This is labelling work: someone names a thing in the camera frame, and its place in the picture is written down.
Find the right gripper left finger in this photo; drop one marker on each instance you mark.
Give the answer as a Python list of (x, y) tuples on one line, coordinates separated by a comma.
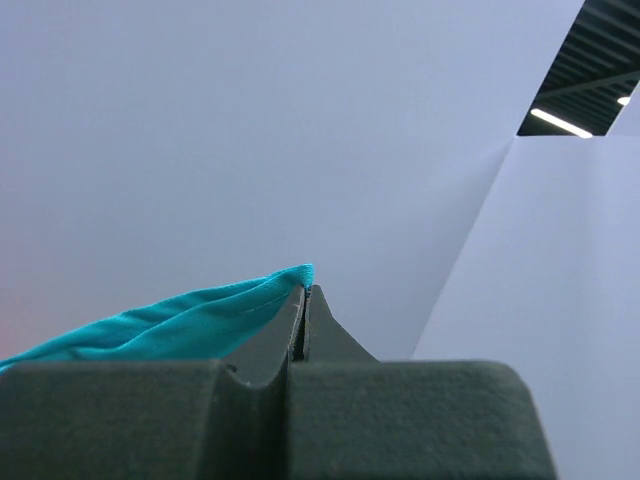
[(206, 419)]

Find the ceiling light strip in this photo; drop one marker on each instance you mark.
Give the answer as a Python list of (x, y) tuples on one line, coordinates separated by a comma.
[(560, 123)]

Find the teal t shirt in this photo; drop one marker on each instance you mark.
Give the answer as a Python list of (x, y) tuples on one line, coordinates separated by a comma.
[(201, 324)]

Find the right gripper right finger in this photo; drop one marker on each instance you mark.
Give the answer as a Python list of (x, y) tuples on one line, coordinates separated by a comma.
[(351, 416)]

